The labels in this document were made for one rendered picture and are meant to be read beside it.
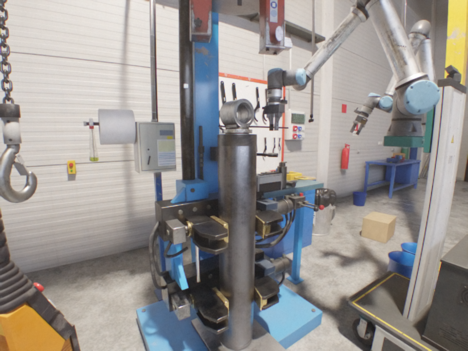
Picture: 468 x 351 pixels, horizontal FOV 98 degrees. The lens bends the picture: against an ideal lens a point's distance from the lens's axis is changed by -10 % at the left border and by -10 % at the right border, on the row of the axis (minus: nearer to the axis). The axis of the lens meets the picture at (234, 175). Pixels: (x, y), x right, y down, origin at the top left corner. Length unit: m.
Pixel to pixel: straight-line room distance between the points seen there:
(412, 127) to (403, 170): 6.38
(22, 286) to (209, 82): 1.42
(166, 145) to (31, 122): 1.63
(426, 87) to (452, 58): 2.04
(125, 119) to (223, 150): 0.90
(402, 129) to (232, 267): 1.20
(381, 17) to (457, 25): 2.08
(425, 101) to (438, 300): 1.04
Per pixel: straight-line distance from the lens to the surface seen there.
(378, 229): 3.80
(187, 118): 1.45
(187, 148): 1.45
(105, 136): 1.82
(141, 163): 1.87
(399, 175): 7.92
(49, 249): 3.29
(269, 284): 1.60
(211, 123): 1.60
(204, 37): 1.29
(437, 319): 1.75
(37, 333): 0.62
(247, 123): 1.22
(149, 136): 1.88
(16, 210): 3.19
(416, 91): 1.34
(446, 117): 1.60
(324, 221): 3.63
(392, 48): 1.42
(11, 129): 0.63
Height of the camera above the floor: 1.45
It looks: 9 degrees down
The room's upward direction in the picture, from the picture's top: straight up
